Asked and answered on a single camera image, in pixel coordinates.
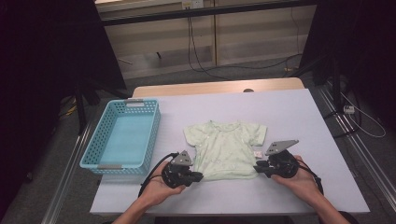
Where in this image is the black tripod stand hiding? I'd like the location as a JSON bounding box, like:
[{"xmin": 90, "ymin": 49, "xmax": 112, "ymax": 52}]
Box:
[{"xmin": 73, "ymin": 77, "xmax": 132, "ymax": 136}]

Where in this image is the black metal stand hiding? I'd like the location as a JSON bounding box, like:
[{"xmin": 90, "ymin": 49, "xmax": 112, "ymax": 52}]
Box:
[{"xmin": 289, "ymin": 52, "xmax": 359, "ymax": 139}]

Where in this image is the blue plastic basket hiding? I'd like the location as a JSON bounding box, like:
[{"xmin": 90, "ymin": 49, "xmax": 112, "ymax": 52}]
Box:
[{"xmin": 78, "ymin": 98, "xmax": 162, "ymax": 175}]

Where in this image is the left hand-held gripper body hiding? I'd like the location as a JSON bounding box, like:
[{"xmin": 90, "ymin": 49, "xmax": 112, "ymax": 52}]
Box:
[{"xmin": 162, "ymin": 149, "xmax": 194, "ymax": 189}]

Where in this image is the white wall socket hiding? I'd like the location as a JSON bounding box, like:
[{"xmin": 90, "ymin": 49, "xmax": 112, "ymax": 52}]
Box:
[{"xmin": 181, "ymin": 0, "xmax": 205, "ymax": 9}]

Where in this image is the light green baby shirt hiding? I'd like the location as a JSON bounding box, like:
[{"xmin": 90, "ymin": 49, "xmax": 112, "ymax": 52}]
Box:
[{"xmin": 183, "ymin": 120, "xmax": 268, "ymax": 181}]

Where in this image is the wooden table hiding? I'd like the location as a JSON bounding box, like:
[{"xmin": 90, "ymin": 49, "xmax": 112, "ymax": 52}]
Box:
[{"xmin": 132, "ymin": 77, "xmax": 306, "ymax": 99}]

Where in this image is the white floor cable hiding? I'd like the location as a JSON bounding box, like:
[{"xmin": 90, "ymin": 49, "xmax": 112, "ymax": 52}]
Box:
[{"xmin": 339, "ymin": 91, "xmax": 387, "ymax": 139}]

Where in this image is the wide black curtain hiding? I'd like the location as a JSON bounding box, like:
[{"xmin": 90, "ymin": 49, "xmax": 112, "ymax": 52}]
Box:
[{"xmin": 0, "ymin": 0, "xmax": 127, "ymax": 218}]

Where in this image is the white table cover sheet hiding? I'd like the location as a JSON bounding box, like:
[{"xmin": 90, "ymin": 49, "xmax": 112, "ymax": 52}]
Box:
[{"xmin": 89, "ymin": 88, "xmax": 371, "ymax": 217}]

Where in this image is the yellow floor cable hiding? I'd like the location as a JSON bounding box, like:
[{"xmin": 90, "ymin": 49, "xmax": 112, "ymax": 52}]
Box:
[{"xmin": 59, "ymin": 104, "xmax": 78, "ymax": 118}]

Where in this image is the person's left hand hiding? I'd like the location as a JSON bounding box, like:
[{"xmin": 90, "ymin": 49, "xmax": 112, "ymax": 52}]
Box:
[{"xmin": 138, "ymin": 161, "xmax": 187, "ymax": 208}]

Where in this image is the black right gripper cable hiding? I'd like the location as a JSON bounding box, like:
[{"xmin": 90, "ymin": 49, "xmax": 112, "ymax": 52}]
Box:
[{"xmin": 295, "ymin": 158, "xmax": 325, "ymax": 195}]

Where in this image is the long black floor cable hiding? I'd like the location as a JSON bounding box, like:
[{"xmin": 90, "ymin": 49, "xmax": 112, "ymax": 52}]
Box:
[{"xmin": 199, "ymin": 53, "xmax": 303, "ymax": 72}]

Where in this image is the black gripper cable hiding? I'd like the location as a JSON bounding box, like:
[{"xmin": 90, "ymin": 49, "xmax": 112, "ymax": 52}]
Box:
[
  {"xmin": 137, "ymin": 152, "xmax": 180, "ymax": 198},
  {"xmin": 295, "ymin": 158, "xmax": 325, "ymax": 195}
]

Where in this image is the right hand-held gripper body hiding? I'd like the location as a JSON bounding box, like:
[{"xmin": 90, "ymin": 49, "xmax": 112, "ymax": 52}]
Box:
[{"xmin": 264, "ymin": 139, "xmax": 300, "ymax": 179}]

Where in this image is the black hanging floor cable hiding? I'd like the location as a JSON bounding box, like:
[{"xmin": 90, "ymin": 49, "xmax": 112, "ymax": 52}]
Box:
[{"xmin": 186, "ymin": 17, "xmax": 233, "ymax": 81}]

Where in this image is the person's right hand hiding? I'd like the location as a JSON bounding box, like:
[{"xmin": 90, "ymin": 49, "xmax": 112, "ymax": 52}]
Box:
[{"xmin": 272, "ymin": 155, "xmax": 325, "ymax": 206}]

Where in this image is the black metal bar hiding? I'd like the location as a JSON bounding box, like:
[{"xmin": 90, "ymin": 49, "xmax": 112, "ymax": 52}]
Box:
[{"xmin": 101, "ymin": 0, "xmax": 318, "ymax": 27}]

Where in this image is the aluminium floor rail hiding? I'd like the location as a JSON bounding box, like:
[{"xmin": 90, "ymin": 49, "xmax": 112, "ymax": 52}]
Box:
[
  {"xmin": 40, "ymin": 122, "xmax": 92, "ymax": 224},
  {"xmin": 317, "ymin": 85, "xmax": 396, "ymax": 203}
]

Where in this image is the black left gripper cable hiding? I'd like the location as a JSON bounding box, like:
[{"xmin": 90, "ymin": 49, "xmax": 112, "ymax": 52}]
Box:
[{"xmin": 137, "ymin": 152, "xmax": 180, "ymax": 198}]

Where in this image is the narrow black curtain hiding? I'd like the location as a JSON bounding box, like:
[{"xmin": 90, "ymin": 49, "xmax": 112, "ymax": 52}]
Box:
[{"xmin": 298, "ymin": 0, "xmax": 396, "ymax": 125}]

